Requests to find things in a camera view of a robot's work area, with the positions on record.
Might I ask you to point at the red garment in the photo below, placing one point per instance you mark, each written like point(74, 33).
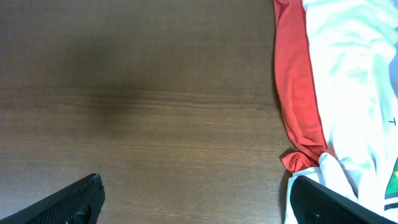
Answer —
point(295, 87)

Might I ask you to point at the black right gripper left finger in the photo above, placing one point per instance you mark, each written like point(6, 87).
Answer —
point(79, 203)

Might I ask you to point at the white crumpled t-shirt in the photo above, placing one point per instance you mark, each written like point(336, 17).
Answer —
point(352, 49)

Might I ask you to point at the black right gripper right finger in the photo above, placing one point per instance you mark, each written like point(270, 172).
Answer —
point(313, 203)

